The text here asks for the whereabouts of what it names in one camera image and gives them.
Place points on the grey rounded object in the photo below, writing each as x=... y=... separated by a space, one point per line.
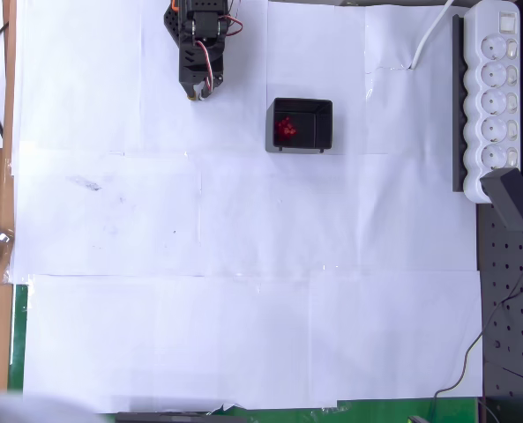
x=5 y=410

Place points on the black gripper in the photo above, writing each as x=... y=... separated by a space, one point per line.
x=197 y=89

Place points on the black power adapter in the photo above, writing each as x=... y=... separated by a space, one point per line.
x=508 y=198

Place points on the black open box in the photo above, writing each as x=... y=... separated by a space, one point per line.
x=318 y=128

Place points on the white paper table cover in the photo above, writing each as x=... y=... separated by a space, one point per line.
x=261 y=330

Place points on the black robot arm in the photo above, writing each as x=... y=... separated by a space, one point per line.
x=203 y=22

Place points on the green cutting mat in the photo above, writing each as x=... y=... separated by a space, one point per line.
x=18 y=335

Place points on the white power strip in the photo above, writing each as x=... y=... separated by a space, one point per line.
x=490 y=101

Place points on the black pegboard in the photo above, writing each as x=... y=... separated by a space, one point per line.
x=508 y=286

